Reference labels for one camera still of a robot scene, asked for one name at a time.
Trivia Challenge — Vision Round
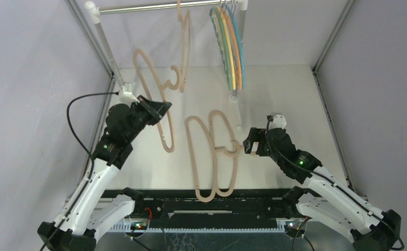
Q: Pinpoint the white clothes rack frame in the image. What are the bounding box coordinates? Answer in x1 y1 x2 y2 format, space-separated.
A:
84 0 249 130

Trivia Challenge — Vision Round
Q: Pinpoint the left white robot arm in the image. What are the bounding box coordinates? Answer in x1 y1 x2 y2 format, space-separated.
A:
38 95 172 250

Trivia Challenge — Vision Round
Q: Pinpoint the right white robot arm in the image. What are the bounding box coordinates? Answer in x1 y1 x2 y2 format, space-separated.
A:
243 127 405 250

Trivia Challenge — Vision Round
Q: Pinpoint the green wire hanger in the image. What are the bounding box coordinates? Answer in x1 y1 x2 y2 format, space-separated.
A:
210 7 234 91

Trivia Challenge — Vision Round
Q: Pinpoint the yellow wire hanger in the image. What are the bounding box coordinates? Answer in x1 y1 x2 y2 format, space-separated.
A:
217 7 237 91

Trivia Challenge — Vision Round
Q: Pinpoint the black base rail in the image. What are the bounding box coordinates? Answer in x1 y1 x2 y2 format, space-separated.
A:
113 189 304 233

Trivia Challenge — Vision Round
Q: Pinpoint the orange wire hanger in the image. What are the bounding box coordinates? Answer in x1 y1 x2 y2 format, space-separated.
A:
220 0 243 92

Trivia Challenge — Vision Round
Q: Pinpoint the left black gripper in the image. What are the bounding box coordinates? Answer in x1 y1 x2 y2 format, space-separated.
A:
125 95 171 142

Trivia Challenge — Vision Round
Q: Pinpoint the beige plastic hanger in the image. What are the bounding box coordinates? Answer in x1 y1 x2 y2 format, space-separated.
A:
184 116 232 203
177 0 191 93
132 49 185 154
208 110 245 198

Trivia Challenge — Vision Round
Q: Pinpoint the blue wire hanger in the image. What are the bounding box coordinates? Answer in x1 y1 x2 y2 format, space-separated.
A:
224 0 247 91

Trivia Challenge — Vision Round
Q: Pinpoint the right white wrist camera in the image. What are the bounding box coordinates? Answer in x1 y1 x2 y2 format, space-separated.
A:
266 113 287 130

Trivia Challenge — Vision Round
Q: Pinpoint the right black camera cable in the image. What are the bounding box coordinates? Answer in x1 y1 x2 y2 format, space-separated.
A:
265 116 405 251

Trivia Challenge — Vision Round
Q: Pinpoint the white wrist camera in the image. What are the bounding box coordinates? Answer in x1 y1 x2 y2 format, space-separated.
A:
266 113 287 130
118 82 139 106

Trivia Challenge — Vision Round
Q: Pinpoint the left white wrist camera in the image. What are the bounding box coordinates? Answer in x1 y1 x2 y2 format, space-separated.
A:
118 82 139 106

